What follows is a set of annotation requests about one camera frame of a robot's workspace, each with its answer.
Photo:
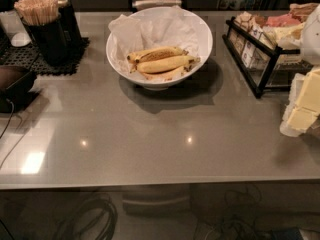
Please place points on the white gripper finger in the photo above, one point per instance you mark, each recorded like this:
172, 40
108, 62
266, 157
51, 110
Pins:
295, 89

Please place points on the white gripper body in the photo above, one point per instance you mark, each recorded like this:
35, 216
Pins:
312, 40

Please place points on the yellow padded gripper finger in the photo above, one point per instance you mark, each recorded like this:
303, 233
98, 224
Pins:
307, 105

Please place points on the bottom yellow banana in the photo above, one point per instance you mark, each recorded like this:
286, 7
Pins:
166, 76

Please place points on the yellow banana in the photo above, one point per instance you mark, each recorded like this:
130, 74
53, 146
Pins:
155, 54
166, 64
166, 76

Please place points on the middle yellow banana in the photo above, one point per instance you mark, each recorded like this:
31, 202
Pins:
166, 64

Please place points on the white ceramic bowl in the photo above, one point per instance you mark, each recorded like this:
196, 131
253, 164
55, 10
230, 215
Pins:
205, 41

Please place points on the top yellow banana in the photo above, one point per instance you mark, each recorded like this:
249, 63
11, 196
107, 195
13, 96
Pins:
155, 54

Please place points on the pink sugar packets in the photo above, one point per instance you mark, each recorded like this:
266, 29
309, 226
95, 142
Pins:
282, 21

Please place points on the black condiment rack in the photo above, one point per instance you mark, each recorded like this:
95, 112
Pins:
265, 68

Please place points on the white packets in rack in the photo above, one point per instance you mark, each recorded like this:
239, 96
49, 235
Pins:
251, 56

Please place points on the white paper liner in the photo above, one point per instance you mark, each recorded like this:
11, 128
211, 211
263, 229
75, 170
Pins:
152, 28

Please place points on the dark bottle with stopper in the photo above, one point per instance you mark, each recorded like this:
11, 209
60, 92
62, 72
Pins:
69, 23

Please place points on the black stir stick holder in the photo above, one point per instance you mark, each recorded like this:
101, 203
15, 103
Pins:
50, 40

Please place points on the wooden stir sticks bundle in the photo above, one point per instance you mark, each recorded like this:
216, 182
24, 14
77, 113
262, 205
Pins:
37, 12

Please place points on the black mesh mat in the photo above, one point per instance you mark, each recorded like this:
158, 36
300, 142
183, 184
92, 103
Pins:
29, 57

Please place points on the black device on left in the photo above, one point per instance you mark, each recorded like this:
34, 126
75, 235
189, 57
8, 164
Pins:
15, 85

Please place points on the glass shaker with lid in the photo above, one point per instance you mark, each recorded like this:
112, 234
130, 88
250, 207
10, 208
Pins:
12, 26

